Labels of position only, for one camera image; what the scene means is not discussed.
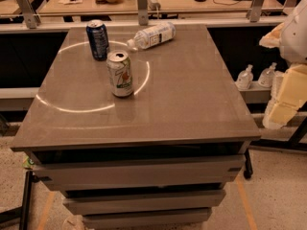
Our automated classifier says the green white 7up can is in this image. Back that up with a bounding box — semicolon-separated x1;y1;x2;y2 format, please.
106;50;133;98

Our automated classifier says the middle metal bracket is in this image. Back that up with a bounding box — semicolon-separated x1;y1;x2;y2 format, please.
137;0;149;26

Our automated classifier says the white power strip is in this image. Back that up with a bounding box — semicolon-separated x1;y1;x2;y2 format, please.
148;0;160;11

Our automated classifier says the white spray bottle right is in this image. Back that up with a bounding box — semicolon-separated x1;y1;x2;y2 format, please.
257;62;277;88

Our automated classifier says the metal bracket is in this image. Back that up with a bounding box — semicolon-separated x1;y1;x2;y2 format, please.
137;0;149;26
247;0;265;22
16;0;40;29

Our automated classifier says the white spray bottle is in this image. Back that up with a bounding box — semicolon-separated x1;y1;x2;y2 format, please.
257;62;277;88
236;64;253;90

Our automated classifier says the right metal bracket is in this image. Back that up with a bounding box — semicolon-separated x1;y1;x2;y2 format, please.
247;0;265;22

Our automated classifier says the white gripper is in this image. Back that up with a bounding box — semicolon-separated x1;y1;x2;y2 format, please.
259;0;307;129

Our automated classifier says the left metal bracket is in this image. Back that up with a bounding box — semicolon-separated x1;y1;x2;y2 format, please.
16;0;40;29

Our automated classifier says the white spray bottle left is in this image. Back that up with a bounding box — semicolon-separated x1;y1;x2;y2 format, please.
236;64;253;90

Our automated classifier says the clear plastic water bottle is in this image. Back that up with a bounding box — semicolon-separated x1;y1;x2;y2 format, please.
127;22;176;51

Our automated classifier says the grey drawer cabinet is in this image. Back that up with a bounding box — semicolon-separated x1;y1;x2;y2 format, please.
12;25;260;229

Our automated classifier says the blue soda can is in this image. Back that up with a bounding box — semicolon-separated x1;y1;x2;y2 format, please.
86;19;109;61

